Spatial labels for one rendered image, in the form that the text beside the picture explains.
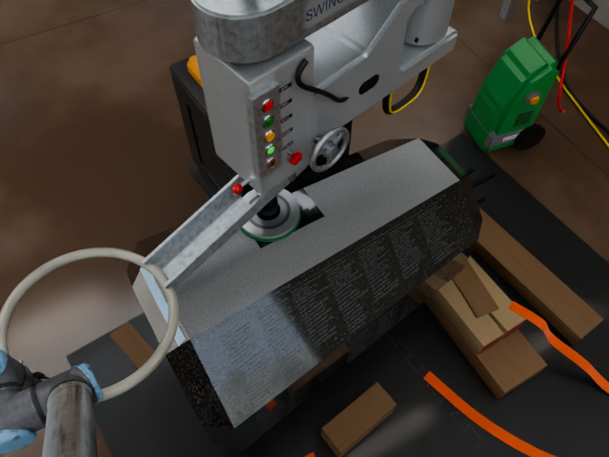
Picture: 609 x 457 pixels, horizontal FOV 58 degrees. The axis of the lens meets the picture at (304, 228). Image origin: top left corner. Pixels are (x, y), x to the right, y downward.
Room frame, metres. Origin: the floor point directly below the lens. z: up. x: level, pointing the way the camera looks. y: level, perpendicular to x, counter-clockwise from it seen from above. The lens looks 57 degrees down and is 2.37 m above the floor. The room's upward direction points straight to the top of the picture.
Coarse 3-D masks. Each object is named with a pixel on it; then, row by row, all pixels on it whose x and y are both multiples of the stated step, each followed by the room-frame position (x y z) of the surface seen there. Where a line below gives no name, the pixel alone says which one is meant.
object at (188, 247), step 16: (224, 192) 1.02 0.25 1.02; (272, 192) 1.01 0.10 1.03; (208, 208) 0.98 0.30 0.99; (224, 208) 0.99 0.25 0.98; (240, 208) 0.98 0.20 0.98; (256, 208) 0.96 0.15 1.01; (192, 224) 0.93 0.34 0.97; (208, 224) 0.94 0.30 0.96; (224, 224) 0.93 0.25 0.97; (240, 224) 0.92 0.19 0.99; (176, 240) 0.89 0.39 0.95; (192, 240) 0.89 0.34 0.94; (208, 240) 0.88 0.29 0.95; (224, 240) 0.87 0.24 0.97; (160, 256) 0.84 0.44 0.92; (176, 256) 0.84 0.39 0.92; (192, 256) 0.84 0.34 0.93; (208, 256) 0.83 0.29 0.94; (176, 272) 0.79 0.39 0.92; (192, 272) 0.79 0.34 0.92
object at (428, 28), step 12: (432, 0) 1.42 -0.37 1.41; (444, 0) 1.43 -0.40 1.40; (420, 12) 1.42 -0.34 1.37; (432, 12) 1.42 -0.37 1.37; (444, 12) 1.44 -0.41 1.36; (408, 24) 1.44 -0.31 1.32; (420, 24) 1.42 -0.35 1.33; (432, 24) 1.42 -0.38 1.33; (444, 24) 1.45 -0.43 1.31; (408, 36) 1.43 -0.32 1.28; (420, 36) 1.42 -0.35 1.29; (432, 36) 1.43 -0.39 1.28
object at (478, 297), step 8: (464, 272) 1.18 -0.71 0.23; (472, 272) 1.18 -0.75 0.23; (456, 280) 1.13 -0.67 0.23; (464, 280) 1.13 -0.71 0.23; (472, 280) 1.14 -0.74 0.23; (480, 280) 1.14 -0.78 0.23; (464, 288) 1.09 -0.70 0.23; (472, 288) 1.10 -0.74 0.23; (480, 288) 1.10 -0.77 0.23; (464, 296) 1.06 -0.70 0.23; (472, 296) 1.06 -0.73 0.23; (480, 296) 1.06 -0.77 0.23; (488, 296) 1.06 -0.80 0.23; (472, 304) 1.02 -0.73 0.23; (480, 304) 1.02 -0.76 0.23; (488, 304) 1.02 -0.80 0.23; (496, 304) 1.02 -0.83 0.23; (480, 312) 0.98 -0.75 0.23; (488, 312) 0.98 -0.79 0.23
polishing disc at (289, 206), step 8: (248, 192) 1.14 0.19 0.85; (280, 192) 1.14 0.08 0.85; (288, 192) 1.14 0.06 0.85; (248, 200) 1.11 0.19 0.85; (280, 200) 1.11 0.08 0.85; (288, 200) 1.11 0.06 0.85; (296, 200) 1.11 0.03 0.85; (288, 208) 1.08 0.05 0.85; (296, 208) 1.08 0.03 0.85; (256, 216) 1.04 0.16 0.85; (280, 216) 1.05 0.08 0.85; (288, 216) 1.05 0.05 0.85; (296, 216) 1.05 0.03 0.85; (248, 224) 1.01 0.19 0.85; (256, 224) 1.01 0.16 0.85; (264, 224) 1.01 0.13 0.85; (272, 224) 1.01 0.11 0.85; (280, 224) 1.01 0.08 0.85; (288, 224) 1.01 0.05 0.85; (248, 232) 0.98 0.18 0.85; (256, 232) 0.98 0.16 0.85; (264, 232) 0.98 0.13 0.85; (272, 232) 0.98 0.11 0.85; (280, 232) 0.98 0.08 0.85
